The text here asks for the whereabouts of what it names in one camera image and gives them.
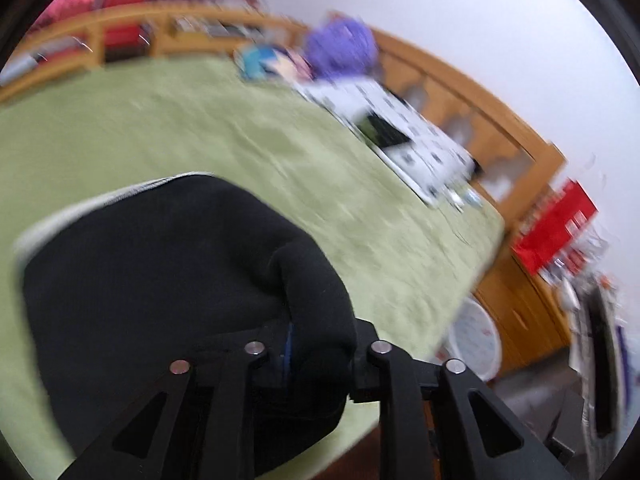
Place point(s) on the blue geometric cushion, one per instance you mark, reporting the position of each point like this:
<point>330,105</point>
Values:
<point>267,61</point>

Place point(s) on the white black-dotted pillow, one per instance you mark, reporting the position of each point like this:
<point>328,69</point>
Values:
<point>421,154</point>

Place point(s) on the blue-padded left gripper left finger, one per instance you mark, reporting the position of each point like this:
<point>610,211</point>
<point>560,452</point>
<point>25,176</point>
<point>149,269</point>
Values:
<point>225,416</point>

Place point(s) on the wooden bed frame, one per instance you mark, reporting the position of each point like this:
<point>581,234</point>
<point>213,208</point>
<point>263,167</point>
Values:
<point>529,321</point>

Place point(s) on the green plush bed blanket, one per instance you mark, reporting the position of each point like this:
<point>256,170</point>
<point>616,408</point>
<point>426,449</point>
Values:
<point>406,266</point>

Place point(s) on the red box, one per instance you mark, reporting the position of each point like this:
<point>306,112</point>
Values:
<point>562,218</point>

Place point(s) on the purple plush toy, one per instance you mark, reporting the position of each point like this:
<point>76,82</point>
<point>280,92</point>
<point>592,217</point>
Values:
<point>343,47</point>

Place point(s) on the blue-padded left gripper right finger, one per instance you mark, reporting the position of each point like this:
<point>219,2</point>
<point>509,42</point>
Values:
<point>442,421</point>

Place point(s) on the white round basin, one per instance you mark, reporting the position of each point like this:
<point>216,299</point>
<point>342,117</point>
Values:
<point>473,338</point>

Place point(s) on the black phone on pillow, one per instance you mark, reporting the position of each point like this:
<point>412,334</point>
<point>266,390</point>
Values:
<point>380,132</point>

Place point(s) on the black pants with white stripe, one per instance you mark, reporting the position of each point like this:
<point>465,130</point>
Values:
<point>117,287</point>

